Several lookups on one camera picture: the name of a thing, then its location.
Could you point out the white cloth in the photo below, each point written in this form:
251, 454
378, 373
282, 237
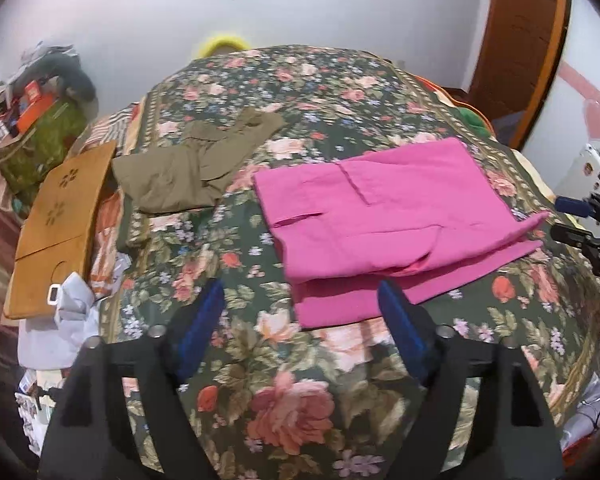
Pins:
62, 320

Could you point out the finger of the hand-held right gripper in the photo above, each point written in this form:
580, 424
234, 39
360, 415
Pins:
572, 206
580, 237

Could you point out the wooden board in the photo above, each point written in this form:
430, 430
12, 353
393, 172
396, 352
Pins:
60, 220

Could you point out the wooden door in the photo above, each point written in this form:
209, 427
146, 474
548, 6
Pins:
520, 45

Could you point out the pink pants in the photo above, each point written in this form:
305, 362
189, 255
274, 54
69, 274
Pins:
380, 222

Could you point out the grey cloth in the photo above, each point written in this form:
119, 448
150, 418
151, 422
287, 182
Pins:
70, 72

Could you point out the white appliance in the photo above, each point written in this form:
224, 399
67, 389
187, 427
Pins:
587, 175

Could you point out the olive green pants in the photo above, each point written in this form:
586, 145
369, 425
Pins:
190, 167

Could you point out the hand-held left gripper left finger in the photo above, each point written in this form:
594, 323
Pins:
200, 322

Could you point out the floral blanket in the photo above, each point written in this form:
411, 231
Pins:
330, 270

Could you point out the yellow pillow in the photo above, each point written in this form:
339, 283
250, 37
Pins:
222, 42

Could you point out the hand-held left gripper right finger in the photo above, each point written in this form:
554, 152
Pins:
403, 321

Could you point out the green patterned bag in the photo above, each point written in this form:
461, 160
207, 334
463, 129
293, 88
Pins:
40, 142

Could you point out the orange box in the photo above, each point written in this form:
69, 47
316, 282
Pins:
32, 105

